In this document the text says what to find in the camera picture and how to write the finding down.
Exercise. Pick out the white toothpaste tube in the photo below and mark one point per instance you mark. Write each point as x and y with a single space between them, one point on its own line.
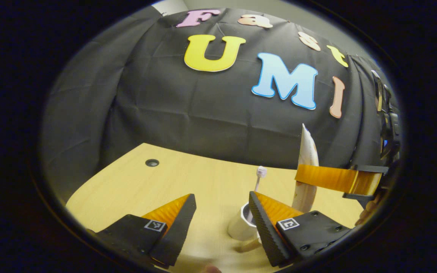
308 151

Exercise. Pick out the white toothbrush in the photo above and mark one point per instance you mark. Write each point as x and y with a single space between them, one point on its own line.
261 171

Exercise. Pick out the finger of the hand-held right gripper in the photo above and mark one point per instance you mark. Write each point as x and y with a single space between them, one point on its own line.
328 178

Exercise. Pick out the light wooden desktop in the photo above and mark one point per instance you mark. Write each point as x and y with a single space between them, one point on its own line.
146 189

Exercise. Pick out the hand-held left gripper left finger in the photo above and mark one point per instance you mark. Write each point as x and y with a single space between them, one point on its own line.
176 235

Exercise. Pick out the black backdrop cloth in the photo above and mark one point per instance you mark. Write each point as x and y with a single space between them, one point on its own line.
203 113

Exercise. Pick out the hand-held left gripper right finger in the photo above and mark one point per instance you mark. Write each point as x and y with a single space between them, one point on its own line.
264 235

